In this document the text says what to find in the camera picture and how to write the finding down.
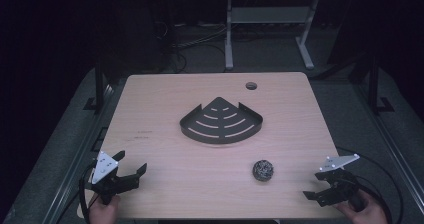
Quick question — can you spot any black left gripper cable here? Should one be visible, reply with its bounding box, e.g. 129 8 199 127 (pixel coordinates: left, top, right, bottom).
78 163 98 224

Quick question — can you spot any bundle of floor cables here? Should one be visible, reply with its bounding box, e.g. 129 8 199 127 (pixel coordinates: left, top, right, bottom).
153 19 231 74

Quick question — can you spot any person's right hand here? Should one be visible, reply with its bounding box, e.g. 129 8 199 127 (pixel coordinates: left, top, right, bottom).
333 188 390 224

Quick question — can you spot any person's left hand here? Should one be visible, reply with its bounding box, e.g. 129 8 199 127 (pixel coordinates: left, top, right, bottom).
88 194 121 224

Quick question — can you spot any black metal corner shelf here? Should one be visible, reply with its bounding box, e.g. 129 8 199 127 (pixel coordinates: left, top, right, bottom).
179 96 264 145

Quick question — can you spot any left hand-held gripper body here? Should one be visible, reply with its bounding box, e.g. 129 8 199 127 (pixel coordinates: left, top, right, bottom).
85 150 140 206

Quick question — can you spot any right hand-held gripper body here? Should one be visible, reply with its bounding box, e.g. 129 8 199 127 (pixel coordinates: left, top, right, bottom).
314 153 366 212

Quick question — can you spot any black metal post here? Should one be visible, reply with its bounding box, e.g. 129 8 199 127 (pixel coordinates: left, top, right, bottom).
83 61 105 114
367 54 395 115

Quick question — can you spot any white metal stand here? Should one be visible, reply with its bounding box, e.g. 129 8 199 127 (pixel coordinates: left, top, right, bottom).
224 0 322 71

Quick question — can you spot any aluminium frame rail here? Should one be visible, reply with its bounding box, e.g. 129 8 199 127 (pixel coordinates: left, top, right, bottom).
41 83 116 224
355 83 424 207

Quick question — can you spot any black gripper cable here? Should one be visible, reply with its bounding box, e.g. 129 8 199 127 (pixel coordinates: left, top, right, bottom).
78 163 98 224
335 146 405 224

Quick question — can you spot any steel wool ball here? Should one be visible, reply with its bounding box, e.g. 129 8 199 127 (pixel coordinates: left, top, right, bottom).
252 159 275 182

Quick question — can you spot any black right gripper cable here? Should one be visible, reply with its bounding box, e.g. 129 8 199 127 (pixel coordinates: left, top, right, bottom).
335 146 405 224

